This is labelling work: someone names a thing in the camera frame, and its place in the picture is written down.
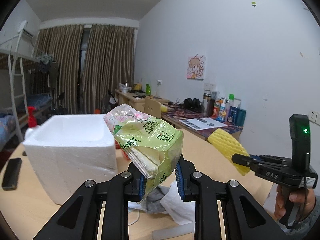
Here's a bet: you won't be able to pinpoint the printed paper sheet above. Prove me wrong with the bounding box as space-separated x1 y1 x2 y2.
179 118 226 131

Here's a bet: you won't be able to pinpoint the white air conditioner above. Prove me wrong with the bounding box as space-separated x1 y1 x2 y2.
18 20 34 38

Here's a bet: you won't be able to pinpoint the white styrofoam box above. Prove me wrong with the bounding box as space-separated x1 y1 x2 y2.
23 114 118 205

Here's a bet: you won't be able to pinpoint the person right hand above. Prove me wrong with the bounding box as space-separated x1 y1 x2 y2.
274 185 316 220

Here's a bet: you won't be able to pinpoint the grey sock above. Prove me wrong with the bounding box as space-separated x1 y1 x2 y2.
140 186 170 214

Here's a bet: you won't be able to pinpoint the black headphones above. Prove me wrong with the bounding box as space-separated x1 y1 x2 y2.
183 98 202 113

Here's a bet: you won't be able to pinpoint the white paper tissue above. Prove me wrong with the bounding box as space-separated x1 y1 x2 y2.
128 181 195 225

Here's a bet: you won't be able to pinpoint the right brown curtain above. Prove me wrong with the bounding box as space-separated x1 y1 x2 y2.
82 24 135 114

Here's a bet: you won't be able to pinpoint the red snack packet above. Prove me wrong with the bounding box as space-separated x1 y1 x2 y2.
115 141 130 160

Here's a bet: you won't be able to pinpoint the green tissue packet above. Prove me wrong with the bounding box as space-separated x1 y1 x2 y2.
104 103 184 199

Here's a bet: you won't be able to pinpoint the brown curtain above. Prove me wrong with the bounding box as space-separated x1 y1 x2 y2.
82 24 135 114
36 24 84 114

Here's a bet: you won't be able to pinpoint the blue plaid quilt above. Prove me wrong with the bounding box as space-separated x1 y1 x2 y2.
0 113 16 151

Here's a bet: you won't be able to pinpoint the teal shampoo bottle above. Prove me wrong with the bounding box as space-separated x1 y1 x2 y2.
235 108 246 127

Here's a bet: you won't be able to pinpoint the long wooden desk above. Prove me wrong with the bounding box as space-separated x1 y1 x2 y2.
115 89 243 140

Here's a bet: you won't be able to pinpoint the white lotion pump bottle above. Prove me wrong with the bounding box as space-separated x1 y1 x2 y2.
24 106 40 139

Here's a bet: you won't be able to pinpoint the anime girl poster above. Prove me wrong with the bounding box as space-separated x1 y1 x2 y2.
187 54 206 80

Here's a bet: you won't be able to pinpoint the steel thermos bottle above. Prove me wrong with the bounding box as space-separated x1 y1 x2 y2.
202 93 211 113

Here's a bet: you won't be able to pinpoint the black smartphone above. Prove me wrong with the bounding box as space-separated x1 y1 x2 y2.
2 158 22 191

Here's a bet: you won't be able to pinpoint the metal bunk bed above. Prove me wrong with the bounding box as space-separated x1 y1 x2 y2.
1 33 55 141

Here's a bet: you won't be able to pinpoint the left brown curtain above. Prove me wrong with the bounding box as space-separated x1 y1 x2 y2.
36 24 84 114

